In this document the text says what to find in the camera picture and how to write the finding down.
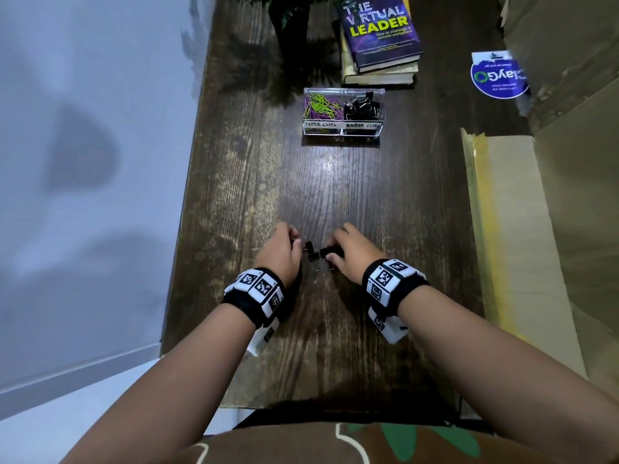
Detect black left wristband white markers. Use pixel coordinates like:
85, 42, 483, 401
221, 267, 287, 330

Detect person's right hand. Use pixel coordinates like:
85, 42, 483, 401
324, 222, 388, 285

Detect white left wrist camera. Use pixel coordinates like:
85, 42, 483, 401
246, 317, 281, 357

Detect black right wristband white markers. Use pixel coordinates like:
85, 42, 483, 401
361, 258, 430, 318

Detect large brown cardboard box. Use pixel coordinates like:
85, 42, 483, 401
498, 0, 619, 401

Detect purple hardcover book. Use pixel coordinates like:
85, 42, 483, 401
337, 0, 424, 73

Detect clear two-compartment plastic box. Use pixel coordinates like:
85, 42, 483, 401
302, 87, 386, 139

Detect yellowish cardboard sheet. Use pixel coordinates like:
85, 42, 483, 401
460, 128, 589, 380

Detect green potted artificial plant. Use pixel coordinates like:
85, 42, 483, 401
208, 0, 357, 56

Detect bunch of sorted paper clips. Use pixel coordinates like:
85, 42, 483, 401
304, 93, 345, 135

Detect person's right forearm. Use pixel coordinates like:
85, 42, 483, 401
397, 284, 619, 464

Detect person's left forearm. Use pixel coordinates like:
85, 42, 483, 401
60, 304, 257, 464

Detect tan book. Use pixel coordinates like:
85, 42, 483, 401
340, 31, 420, 86

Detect bunch of sorted binder clips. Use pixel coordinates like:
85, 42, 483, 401
344, 91, 384, 135

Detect person's left hand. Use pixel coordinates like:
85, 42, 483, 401
253, 222, 304, 289

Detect blue round sticker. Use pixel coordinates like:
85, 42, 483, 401
469, 50, 529, 100

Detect black wristband white markers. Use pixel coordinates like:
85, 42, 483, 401
361, 258, 430, 318
221, 267, 287, 330

